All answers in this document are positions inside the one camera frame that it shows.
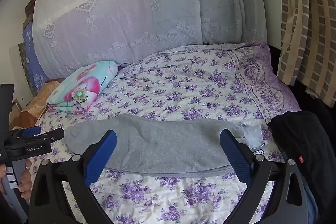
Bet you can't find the blue printed cloth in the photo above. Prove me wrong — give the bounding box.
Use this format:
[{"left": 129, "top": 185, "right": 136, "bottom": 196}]
[{"left": 22, "top": 21, "right": 49, "bottom": 98}]

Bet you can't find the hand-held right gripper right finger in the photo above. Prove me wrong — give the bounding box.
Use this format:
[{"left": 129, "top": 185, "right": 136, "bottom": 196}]
[{"left": 220, "top": 129, "right": 309, "bottom": 224}]

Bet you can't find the person's left hand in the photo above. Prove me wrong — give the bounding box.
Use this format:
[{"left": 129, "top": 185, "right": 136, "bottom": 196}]
[{"left": 0, "top": 158, "right": 33, "bottom": 199}]

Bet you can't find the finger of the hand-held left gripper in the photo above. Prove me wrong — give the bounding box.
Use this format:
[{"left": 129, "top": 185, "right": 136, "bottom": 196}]
[
  {"left": 26, "top": 128, "right": 65, "bottom": 144},
  {"left": 10, "top": 126, "right": 42, "bottom": 138}
]

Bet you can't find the black garment with red label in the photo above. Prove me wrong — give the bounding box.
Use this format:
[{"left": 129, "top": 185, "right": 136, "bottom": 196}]
[{"left": 268, "top": 111, "right": 336, "bottom": 201}]

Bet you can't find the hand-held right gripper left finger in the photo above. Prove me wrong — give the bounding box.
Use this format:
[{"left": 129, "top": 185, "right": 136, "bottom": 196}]
[{"left": 28, "top": 130, "right": 117, "bottom": 224}]

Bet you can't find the white lace curtain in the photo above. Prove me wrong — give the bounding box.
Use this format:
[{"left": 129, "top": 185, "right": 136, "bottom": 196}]
[{"left": 31, "top": 0, "right": 268, "bottom": 80}]

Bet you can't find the blue denim cloth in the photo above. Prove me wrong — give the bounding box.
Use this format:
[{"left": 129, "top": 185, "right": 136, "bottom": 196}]
[{"left": 302, "top": 179, "right": 321, "bottom": 224}]

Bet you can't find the purple floral bedsheet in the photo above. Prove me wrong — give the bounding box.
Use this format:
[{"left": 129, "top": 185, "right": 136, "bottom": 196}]
[{"left": 34, "top": 42, "right": 302, "bottom": 224}]

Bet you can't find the beige checkered curtain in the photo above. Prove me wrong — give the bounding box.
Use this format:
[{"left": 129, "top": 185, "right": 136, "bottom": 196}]
[{"left": 276, "top": 0, "right": 336, "bottom": 106}]

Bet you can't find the folded turquoise pink floral quilt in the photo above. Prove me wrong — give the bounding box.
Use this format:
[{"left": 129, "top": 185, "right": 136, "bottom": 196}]
[{"left": 47, "top": 60, "right": 118, "bottom": 115}]

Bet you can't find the brown wooden headboard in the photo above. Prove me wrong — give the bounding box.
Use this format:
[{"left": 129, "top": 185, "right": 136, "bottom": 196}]
[{"left": 20, "top": 78, "right": 65, "bottom": 130}]

